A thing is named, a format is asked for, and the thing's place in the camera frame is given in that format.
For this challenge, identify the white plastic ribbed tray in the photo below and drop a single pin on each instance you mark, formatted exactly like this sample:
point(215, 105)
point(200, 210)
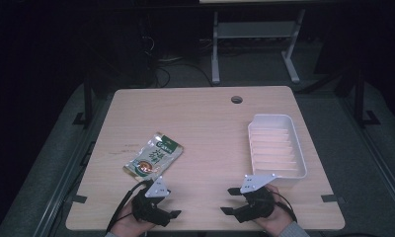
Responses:
point(276, 148)

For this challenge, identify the green and white seasoning packet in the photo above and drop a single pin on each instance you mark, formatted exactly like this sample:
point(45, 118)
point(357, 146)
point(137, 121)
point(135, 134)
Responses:
point(154, 157)

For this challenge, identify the white metal stand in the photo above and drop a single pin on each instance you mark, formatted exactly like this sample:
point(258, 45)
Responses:
point(256, 31)

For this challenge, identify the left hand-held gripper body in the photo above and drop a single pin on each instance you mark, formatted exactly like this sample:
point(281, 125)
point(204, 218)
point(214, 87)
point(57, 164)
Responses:
point(149, 207)

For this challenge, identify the black metal stand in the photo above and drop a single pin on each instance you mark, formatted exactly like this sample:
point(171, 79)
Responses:
point(360, 98)
point(88, 105)

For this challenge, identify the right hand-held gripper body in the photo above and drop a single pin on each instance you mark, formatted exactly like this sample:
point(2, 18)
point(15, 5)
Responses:
point(258, 204)

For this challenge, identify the person's left hand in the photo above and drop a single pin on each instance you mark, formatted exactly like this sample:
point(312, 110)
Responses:
point(126, 227)

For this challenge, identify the person's right hand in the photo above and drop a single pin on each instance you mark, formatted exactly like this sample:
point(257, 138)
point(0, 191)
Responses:
point(279, 219)

